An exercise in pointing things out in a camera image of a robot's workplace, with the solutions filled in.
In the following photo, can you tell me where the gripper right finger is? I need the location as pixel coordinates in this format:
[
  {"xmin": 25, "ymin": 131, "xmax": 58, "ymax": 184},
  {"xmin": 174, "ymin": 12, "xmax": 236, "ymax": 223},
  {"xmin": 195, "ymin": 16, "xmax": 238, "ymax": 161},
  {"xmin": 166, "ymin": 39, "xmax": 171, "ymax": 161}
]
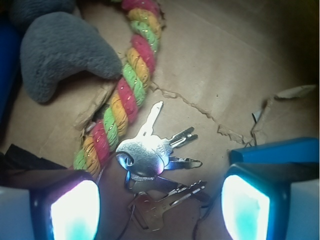
[{"xmin": 221, "ymin": 162, "xmax": 320, "ymax": 240}]

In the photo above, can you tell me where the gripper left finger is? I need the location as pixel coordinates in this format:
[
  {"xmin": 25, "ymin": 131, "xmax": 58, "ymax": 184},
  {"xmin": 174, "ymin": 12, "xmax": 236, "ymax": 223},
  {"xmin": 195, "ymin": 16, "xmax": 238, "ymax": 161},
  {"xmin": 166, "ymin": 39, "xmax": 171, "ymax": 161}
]
[{"xmin": 0, "ymin": 169, "xmax": 101, "ymax": 240}]

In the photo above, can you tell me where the silver key bunch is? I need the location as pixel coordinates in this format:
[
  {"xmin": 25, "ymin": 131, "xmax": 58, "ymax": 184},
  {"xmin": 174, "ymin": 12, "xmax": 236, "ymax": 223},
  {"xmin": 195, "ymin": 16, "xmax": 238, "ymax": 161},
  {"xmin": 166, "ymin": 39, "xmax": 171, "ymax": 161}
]
[{"xmin": 115, "ymin": 101, "xmax": 210, "ymax": 232}]

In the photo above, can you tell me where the brown paper bag bin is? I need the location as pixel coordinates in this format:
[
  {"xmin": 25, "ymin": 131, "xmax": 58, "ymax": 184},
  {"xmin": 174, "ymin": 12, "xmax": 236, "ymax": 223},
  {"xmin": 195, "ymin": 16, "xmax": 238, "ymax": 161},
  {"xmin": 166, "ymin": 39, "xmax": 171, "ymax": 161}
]
[{"xmin": 0, "ymin": 0, "xmax": 319, "ymax": 240}]

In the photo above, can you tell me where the grey plush toy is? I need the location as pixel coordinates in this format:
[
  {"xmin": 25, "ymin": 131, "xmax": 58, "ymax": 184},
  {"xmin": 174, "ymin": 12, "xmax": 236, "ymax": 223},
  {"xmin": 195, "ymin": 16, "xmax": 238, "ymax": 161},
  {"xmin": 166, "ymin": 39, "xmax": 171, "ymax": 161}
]
[{"xmin": 8, "ymin": 0, "xmax": 122, "ymax": 104}]

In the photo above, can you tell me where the blue plastic object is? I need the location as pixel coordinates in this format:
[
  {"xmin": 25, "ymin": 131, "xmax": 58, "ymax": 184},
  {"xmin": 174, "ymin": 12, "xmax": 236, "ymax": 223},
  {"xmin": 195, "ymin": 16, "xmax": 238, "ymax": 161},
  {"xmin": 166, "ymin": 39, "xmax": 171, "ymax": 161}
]
[{"xmin": 0, "ymin": 13, "xmax": 22, "ymax": 122}]

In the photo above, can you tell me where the multicolour twisted rope toy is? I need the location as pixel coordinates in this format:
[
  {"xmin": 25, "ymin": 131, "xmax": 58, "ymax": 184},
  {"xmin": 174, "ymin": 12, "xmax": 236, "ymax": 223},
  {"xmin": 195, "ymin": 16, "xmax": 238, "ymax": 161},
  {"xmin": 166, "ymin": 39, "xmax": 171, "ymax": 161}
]
[{"xmin": 72, "ymin": 0, "xmax": 162, "ymax": 179}]

